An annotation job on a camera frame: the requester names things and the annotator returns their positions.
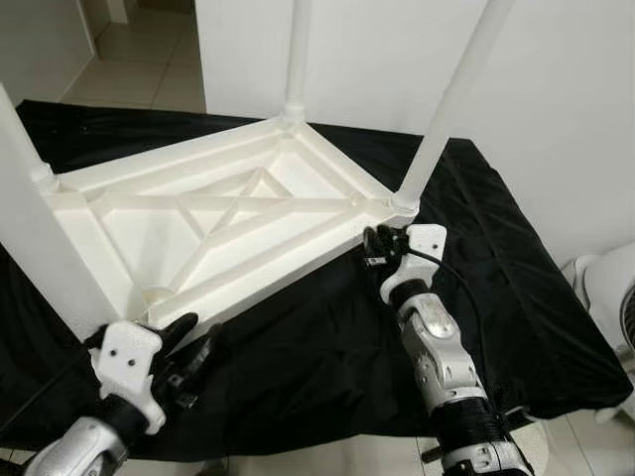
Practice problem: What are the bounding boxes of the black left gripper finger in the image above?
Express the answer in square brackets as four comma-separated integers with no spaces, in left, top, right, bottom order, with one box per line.
[157,311,200,356]
[179,323,227,390]

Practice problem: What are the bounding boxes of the white plastic children table top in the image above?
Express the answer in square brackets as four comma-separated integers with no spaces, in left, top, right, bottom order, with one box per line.
[45,113,420,330]

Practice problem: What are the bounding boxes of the black table cloth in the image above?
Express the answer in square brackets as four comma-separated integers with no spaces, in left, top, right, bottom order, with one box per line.
[0,99,633,462]

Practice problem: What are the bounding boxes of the black metal table leg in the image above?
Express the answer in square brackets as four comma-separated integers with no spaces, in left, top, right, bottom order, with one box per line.
[421,442,449,464]

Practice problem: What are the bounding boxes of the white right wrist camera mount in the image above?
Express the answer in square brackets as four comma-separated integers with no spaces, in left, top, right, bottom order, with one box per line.
[379,224,448,304]

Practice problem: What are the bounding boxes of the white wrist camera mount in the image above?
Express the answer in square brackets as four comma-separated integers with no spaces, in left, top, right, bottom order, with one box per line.
[379,224,448,304]
[88,319,166,435]

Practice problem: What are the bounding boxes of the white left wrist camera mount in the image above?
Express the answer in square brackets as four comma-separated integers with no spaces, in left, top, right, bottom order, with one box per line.
[88,319,166,435]

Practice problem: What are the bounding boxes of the white pedestal fan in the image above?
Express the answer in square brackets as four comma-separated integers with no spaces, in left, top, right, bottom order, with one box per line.
[562,255,635,413]

